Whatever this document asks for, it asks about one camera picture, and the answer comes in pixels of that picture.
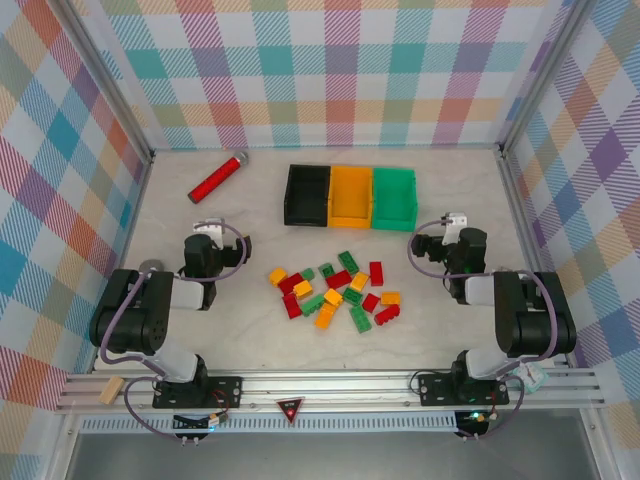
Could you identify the yellow lego brick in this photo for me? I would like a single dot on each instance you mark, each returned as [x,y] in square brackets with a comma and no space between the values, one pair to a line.
[302,288]
[359,281]
[325,316]
[390,298]
[332,296]
[277,276]

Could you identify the red lego brick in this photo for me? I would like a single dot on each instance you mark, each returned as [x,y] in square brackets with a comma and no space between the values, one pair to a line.
[289,284]
[387,315]
[376,273]
[291,305]
[338,279]
[371,302]

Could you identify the green lego brick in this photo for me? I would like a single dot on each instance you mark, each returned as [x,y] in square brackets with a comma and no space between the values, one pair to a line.
[360,319]
[352,296]
[312,304]
[307,273]
[347,261]
[327,270]

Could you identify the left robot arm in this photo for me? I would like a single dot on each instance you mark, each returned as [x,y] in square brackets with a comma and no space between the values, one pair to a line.
[130,310]

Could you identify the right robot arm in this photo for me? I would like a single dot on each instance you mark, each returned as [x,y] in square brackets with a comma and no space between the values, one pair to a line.
[540,320]

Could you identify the grey oblong object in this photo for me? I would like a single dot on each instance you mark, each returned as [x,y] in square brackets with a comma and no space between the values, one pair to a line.
[150,265]

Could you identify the green plastic bin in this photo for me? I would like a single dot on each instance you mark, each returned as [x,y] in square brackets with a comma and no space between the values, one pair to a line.
[395,197]

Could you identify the red glitter tube silver cap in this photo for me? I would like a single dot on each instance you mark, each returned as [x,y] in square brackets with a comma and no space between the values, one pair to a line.
[215,180]

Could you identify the black plastic bin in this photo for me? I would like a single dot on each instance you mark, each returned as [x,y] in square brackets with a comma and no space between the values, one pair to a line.
[307,195]

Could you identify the yellow plastic bin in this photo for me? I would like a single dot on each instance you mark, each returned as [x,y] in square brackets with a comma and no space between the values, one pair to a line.
[350,197]

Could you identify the teal alarm clock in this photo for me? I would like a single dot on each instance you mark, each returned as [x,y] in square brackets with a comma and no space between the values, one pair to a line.
[531,376]

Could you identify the small wooden block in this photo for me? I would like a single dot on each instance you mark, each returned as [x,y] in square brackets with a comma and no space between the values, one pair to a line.
[111,390]

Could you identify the yellow power connector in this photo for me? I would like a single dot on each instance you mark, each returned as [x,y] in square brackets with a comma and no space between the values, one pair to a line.
[217,419]
[480,416]

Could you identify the red triangle warning sign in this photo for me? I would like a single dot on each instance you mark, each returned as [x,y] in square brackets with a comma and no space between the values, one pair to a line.
[290,409]

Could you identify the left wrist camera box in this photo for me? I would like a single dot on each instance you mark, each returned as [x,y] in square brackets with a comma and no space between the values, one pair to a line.
[212,230]

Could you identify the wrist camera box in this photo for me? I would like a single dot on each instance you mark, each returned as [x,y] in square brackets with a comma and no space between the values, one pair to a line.
[456,222]
[212,230]

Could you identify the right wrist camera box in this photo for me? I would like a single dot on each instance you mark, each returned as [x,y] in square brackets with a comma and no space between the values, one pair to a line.
[456,222]

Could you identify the aluminium side rail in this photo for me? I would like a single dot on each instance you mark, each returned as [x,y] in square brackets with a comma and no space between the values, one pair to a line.
[520,215]
[135,215]

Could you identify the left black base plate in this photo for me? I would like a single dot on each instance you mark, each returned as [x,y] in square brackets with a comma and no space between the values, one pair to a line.
[225,392]

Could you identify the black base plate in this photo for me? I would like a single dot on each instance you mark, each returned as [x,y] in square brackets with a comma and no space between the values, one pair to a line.
[225,392]
[435,390]

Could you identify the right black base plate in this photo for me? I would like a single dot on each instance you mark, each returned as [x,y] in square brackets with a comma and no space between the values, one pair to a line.
[435,390]

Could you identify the aluminium rail with arm bases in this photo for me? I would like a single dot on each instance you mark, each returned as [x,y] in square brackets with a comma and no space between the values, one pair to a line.
[325,387]

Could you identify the aluminium frame post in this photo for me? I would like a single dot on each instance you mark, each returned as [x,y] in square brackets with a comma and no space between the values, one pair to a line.
[105,80]
[545,80]

